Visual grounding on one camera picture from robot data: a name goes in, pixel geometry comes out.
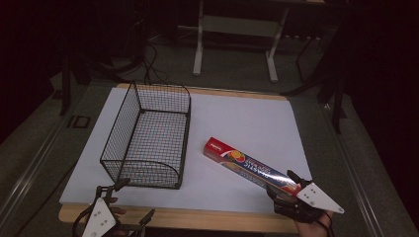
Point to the person's left hand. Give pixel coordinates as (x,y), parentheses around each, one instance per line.
(118,210)

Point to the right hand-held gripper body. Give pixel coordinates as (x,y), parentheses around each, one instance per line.
(318,199)

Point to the white table mat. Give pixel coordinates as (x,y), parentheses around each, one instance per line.
(237,125)

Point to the white metal desk frame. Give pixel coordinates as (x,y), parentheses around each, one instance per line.
(235,26)

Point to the red blue plastic wrap box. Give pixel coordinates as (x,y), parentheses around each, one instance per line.
(245,163)

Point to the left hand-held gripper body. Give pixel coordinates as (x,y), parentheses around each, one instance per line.
(99,219)

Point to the person's right hand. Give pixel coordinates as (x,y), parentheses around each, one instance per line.
(313,228)

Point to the black metal stand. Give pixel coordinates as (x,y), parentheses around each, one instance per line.
(332,82)

